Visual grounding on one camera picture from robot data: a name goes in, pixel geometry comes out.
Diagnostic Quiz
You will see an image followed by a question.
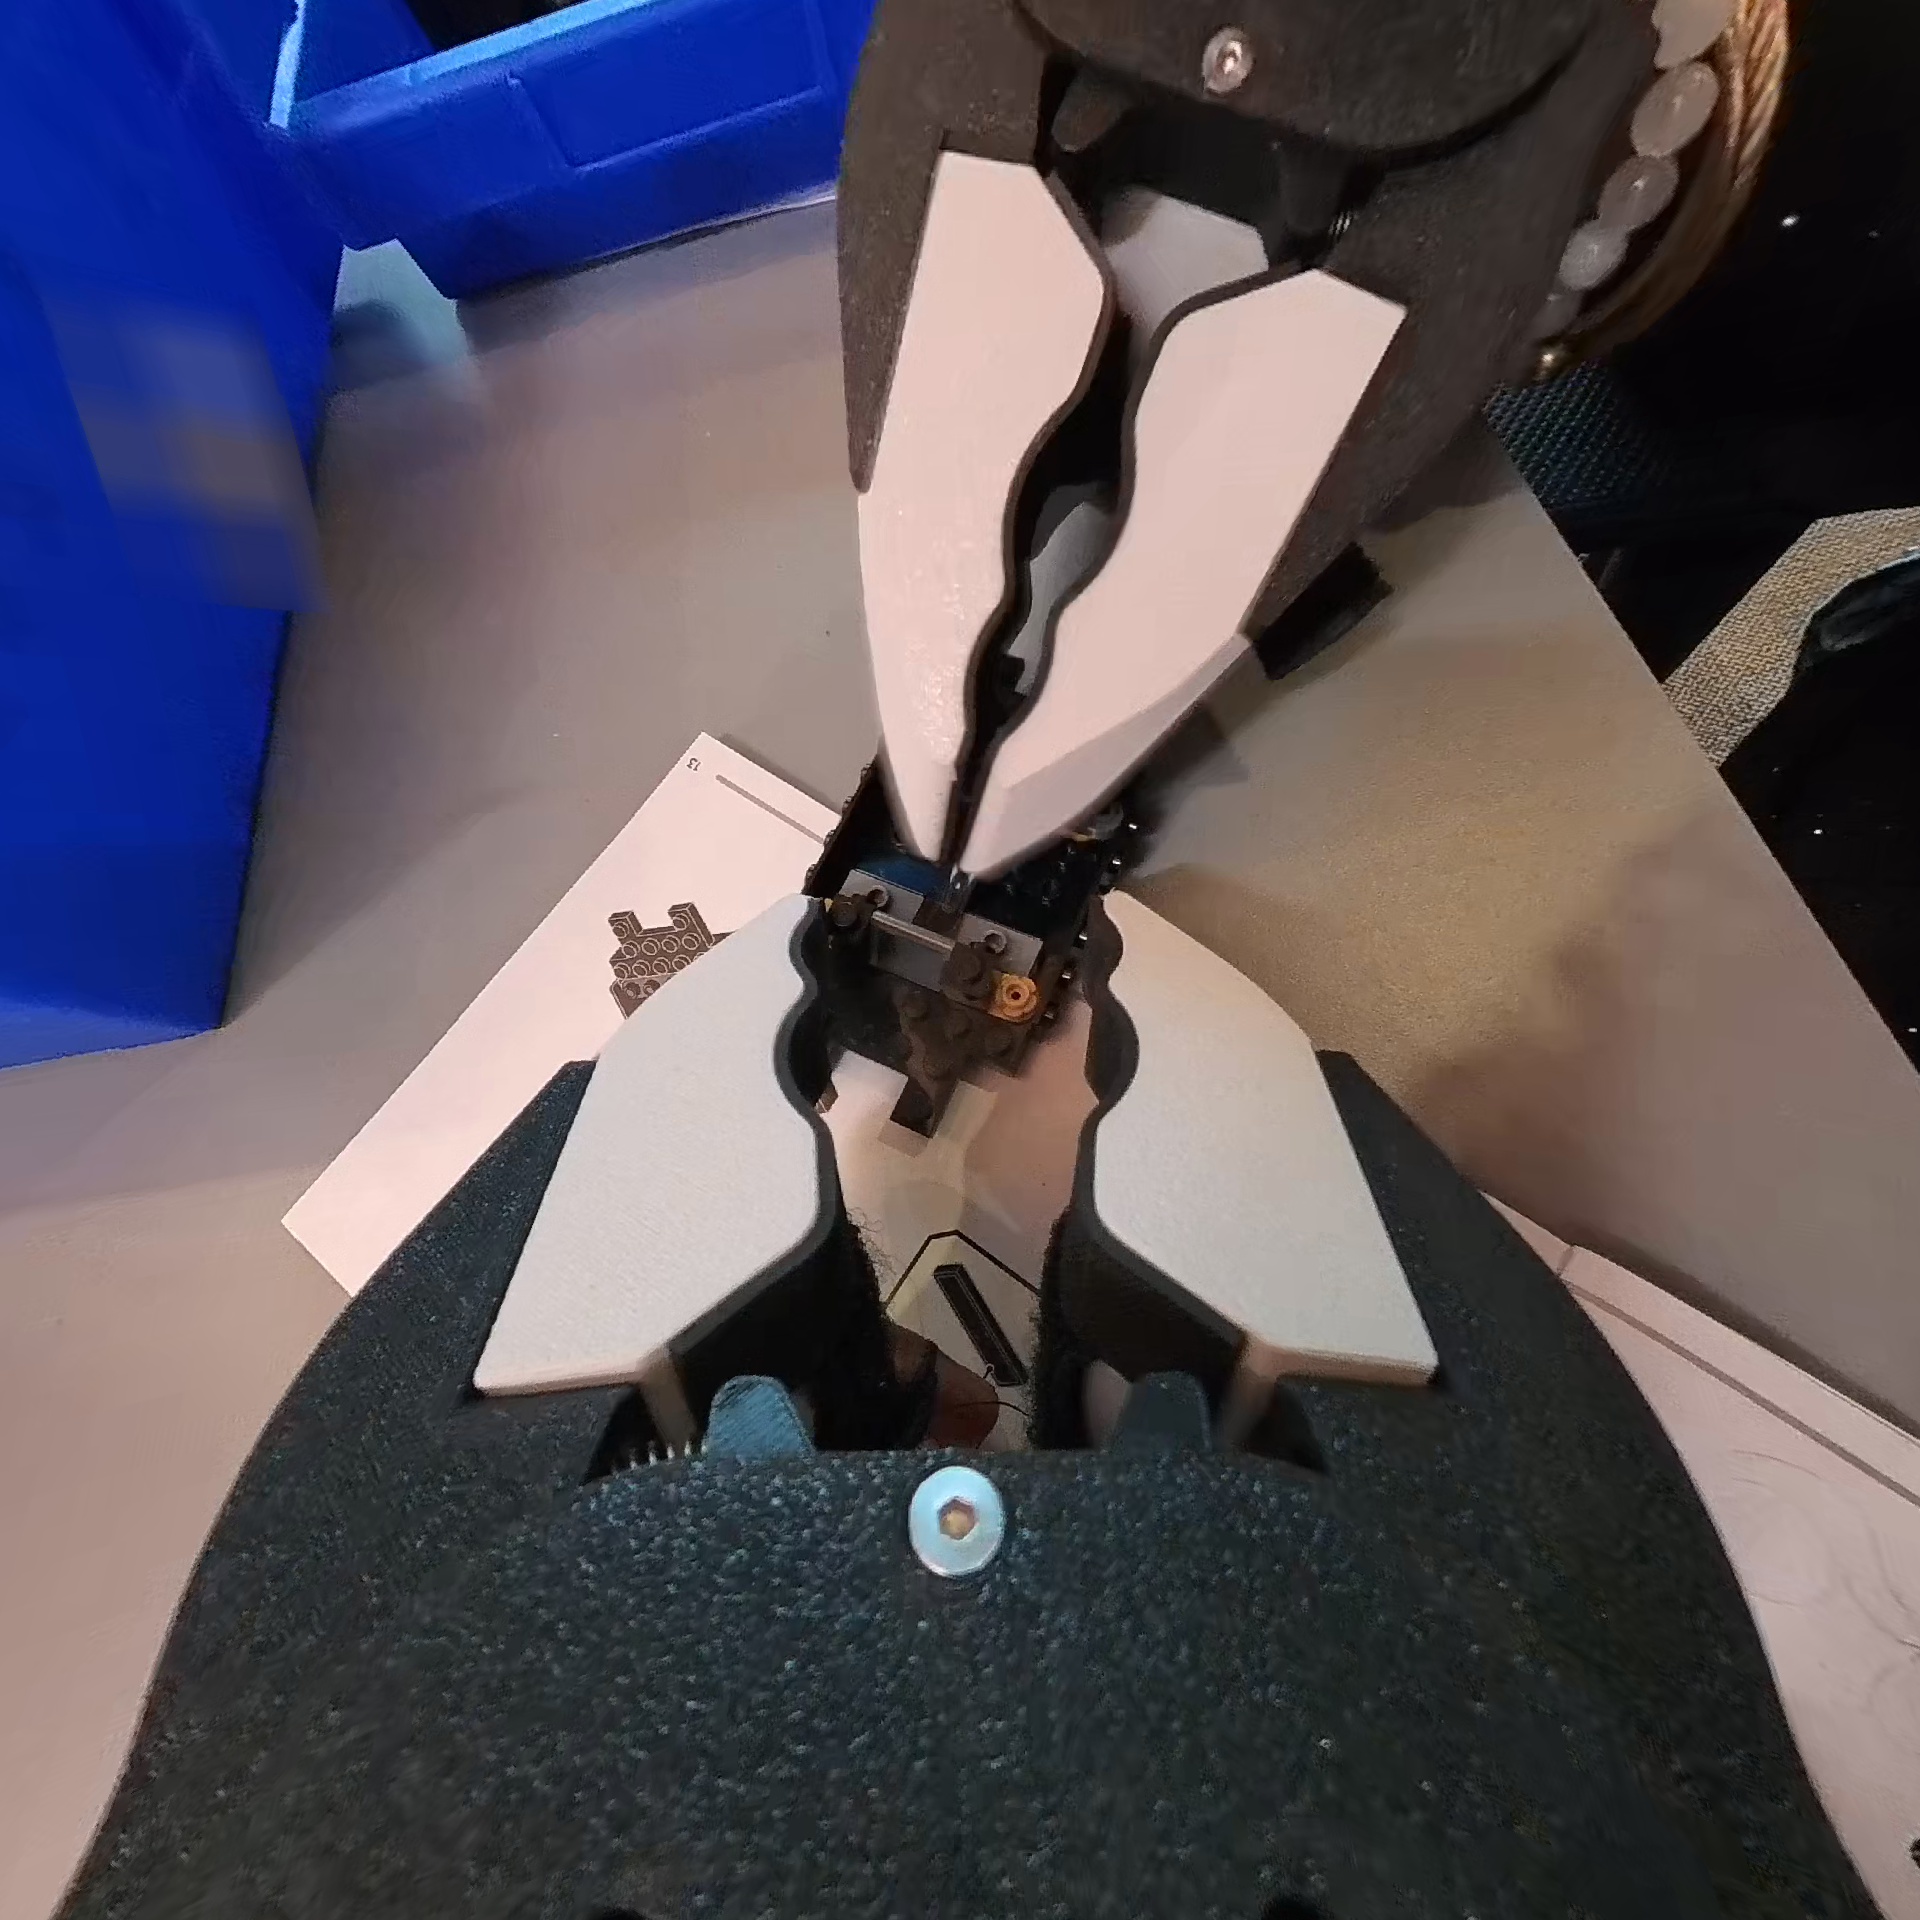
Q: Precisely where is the black lego car chassis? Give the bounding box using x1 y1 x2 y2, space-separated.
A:
809 756 1133 1143

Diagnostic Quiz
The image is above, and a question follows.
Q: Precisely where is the white open instruction booklet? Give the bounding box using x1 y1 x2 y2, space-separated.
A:
1499 1200 1920 1920

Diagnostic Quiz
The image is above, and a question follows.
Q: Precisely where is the brown coiled bracelet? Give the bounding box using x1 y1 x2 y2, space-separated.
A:
1529 0 1793 377

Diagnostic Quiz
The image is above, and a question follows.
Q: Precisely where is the white lego instruction sheet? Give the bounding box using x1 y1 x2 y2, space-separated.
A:
281 731 1080 1449

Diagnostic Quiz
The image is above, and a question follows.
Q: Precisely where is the person's left hand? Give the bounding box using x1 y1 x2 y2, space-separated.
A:
901 1341 1038 1449

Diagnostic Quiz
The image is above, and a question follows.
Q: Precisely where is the white bead bracelet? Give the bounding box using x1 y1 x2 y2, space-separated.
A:
1552 0 1719 303

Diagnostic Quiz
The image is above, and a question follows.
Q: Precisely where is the large blue storage bin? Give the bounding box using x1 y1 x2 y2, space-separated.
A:
0 0 337 1069

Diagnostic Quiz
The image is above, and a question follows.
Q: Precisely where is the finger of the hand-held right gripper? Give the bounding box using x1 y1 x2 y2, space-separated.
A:
857 152 1119 876
960 263 1413 881

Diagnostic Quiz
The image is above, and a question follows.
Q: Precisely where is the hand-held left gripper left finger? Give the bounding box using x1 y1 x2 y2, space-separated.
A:
468 892 841 1401

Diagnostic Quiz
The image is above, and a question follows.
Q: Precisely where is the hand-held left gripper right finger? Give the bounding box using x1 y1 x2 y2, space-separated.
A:
1069 895 1441 1389

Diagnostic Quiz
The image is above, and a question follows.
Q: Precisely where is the small blue storage bin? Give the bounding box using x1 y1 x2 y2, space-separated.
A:
268 0 887 299

